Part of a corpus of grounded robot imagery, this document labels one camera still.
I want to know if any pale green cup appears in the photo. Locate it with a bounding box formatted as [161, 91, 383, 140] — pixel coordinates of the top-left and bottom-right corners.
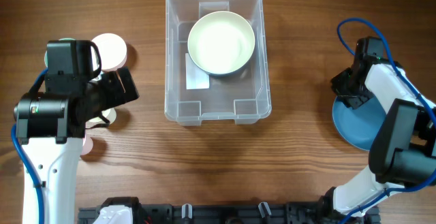
[88, 108, 116, 125]

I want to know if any pink white small bowl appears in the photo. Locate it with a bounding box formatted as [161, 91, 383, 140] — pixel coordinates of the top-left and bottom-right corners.
[92, 33, 127, 71]

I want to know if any dark blue bowl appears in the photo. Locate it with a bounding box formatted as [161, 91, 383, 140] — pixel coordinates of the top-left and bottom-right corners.
[194, 60, 249, 77]
[332, 97, 386, 151]

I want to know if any pink cup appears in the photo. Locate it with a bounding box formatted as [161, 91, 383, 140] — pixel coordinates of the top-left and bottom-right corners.
[80, 134, 93, 156]

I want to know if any mint green small bowl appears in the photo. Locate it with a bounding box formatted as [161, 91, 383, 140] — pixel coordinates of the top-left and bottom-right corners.
[44, 37, 75, 68]

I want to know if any cream large bowl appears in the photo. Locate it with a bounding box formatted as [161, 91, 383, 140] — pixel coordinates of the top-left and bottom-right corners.
[187, 11, 255, 62]

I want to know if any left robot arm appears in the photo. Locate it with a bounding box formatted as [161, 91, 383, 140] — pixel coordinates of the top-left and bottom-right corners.
[11, 40, 139, 223]

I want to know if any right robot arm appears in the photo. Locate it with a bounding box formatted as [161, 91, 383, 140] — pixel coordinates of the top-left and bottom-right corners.
[317, 37, 435, 223]

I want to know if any clear plastic storage container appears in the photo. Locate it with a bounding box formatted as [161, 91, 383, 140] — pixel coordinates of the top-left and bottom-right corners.
[164, 0, 272, 126]

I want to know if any right blue cable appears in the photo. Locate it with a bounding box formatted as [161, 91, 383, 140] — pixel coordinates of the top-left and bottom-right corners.
[336, 17, 436, 224]

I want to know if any blue cable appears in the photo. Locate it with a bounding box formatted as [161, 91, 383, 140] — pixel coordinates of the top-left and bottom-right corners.
[10, 67, 49, 224]
[336, 17, 436, 224]

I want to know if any left blue cable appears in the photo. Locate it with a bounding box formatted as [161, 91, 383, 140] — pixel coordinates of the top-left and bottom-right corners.
[10, 67, 49, 224]

